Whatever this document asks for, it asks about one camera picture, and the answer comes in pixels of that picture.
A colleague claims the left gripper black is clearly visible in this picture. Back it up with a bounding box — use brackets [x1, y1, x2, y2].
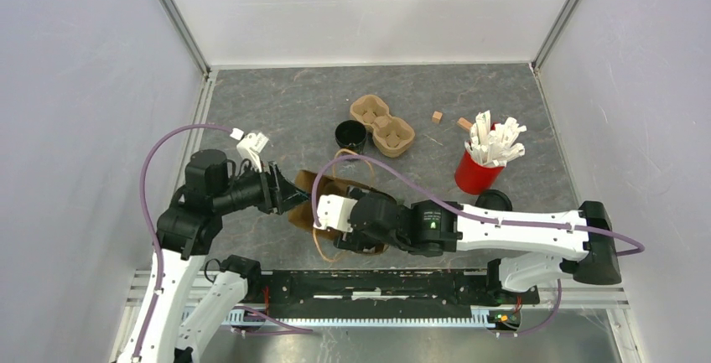
[214, 158, 313, 214]

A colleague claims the brown paper bag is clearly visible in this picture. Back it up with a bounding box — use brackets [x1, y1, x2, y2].
[309, 148, 380, 264]

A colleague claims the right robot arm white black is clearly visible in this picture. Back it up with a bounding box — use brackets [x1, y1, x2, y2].
[314, 190, 621, 303]

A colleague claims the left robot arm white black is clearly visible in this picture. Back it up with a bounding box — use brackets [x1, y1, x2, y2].
[117, 149, 309, 362]

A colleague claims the red cup holder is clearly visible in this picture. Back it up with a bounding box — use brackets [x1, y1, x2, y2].
[454, 123, 506, 194]

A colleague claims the small wooden cube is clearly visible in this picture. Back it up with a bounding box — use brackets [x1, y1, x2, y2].
[431, 111, 443, 124]

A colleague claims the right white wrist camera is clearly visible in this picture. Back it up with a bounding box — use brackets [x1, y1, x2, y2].
[313, 194, 357, 233]

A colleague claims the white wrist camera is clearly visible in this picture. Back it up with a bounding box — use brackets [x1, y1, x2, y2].
[313, 194, 357, 233]
[230, 127, 269, 173]

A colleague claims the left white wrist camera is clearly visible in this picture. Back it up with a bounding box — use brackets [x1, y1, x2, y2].
[230, 127, 269, 173]

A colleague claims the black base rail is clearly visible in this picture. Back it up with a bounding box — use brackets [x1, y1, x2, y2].
[243, 269, 540, 319]

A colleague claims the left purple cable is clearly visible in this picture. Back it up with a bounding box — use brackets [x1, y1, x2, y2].
[130, 122, 315, 363]

